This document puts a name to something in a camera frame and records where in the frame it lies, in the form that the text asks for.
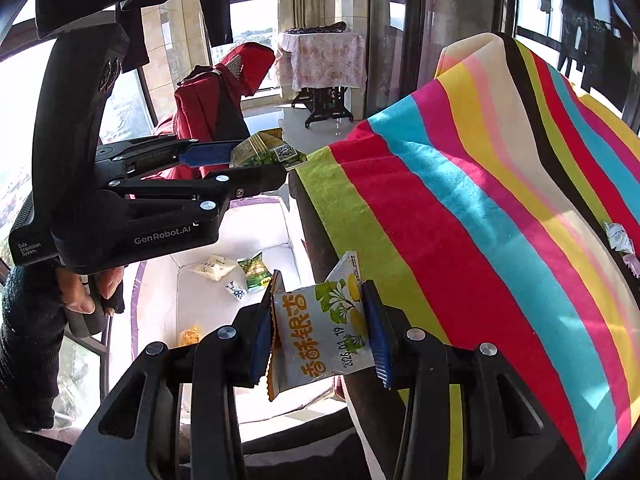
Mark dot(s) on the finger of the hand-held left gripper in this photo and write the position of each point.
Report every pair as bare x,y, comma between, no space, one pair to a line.
207,154
250,180

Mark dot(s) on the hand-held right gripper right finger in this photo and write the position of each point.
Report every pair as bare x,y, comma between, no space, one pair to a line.
377,340

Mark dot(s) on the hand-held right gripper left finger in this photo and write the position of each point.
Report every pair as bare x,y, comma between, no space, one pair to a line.
260,342

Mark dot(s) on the green snack packet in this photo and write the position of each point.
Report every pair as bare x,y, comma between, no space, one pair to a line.
260,152
256,272

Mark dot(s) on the small blue white packet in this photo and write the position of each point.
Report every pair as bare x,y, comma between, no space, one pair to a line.
236,290

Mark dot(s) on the white orange snack packet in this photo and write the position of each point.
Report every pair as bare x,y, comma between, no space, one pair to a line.
320,330

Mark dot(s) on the yellow cake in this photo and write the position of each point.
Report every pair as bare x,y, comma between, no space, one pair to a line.
189,337

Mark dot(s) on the white storage bin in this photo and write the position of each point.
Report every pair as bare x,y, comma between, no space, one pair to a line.
160,310

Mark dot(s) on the clear round pastry packet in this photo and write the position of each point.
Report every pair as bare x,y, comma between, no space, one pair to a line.
619,239

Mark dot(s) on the person's left forearm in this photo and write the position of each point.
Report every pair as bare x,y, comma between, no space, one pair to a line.
27,340

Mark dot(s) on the person's left hand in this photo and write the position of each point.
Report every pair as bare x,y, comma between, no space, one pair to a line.
77,295

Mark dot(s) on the red jacket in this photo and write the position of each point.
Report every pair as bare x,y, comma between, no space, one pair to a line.
215,100

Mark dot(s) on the black sewing table legs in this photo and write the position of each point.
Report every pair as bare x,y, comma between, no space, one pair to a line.
322,110

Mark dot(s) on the floral tablecloth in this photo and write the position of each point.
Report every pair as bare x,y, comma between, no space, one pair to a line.
325,60

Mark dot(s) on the striped colourful cloth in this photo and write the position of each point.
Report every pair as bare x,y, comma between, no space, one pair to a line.
490,240

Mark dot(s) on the dark cloth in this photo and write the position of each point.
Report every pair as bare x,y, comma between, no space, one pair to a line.
320,27

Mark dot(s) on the hanging dark clothes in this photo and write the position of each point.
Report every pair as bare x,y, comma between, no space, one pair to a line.
585,20

